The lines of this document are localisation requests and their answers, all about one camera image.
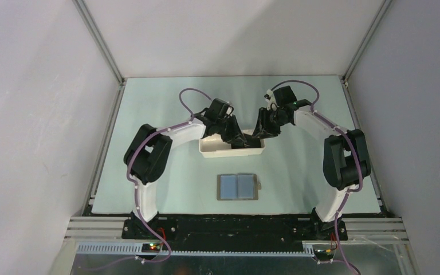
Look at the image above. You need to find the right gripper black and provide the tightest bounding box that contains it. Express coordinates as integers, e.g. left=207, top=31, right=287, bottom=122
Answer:
left=252, top=107, right=289, bottom=140

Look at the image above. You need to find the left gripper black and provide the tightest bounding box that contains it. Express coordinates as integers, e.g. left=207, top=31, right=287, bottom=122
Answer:
left=215, top=115, right=246, bottom=144

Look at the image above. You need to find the white plastic tray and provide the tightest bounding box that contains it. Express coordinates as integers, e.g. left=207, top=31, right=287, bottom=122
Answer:
left=198, top=134, right=265, bottom=158

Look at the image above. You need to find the beige card holder wallet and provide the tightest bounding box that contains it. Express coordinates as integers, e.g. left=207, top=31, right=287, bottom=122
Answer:
left=217, top=173, right=261, bottom=201

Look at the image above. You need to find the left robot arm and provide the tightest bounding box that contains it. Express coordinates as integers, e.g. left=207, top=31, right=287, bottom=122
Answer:
left=123, top=99, right=264, bottom=239

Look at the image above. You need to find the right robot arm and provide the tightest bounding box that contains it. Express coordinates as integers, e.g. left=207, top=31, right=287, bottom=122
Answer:
left=253, top=86, right=371, bottom=239

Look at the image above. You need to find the black credit cards stack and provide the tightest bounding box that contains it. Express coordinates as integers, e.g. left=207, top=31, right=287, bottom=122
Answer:
left=232, top=136, right=262, bottom=150

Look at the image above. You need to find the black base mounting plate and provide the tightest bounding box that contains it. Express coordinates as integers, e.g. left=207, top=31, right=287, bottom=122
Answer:
left=121, top=214, right=348, bottom=253

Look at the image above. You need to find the right circuit board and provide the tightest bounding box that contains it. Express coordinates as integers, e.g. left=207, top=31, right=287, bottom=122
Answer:
left=315, top=249, right=336, bottom=255

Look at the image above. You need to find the circuit board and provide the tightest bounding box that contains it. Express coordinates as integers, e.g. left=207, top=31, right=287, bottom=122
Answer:
left=142, top=243, right=162, bottom=253
left=315, top=249, right=336, bottom=255

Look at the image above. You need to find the left circuit board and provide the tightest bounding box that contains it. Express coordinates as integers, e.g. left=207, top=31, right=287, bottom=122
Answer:
left=142, top=243, right=162, bottom=253

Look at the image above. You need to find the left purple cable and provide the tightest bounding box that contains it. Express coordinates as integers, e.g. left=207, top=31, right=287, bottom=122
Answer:
left=125, top=88, right=213, bottom=265

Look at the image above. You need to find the aluminium frame rail front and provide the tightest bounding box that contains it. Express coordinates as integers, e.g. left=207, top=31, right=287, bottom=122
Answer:
left=65, top=217, right=410, bottom=257

